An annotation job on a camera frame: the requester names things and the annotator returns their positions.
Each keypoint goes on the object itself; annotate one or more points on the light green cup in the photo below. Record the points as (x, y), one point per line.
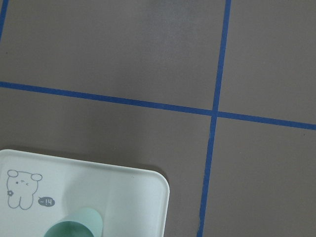
(85, 222)

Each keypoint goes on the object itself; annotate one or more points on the white cartoon serving tray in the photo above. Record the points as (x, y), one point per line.
(37, 191)

